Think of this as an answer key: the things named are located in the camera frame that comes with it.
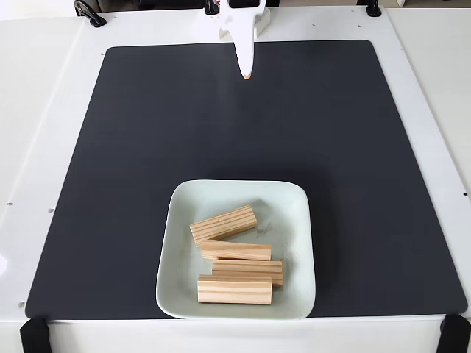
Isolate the grooved wooden block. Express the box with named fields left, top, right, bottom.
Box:
left=211, top=259, right=284, bottom=288
left=200, top=240, right=273, bottom=262
left=189, top=204, right=259, bottom=248
left=196, top=274, right=274, bottom=306

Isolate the pale green square plate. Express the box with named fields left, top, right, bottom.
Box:
left=155, top=179, right=317, bottom=320

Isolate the black rubber mat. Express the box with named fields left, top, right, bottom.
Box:
left=24, top=39, right=468, bottom=320

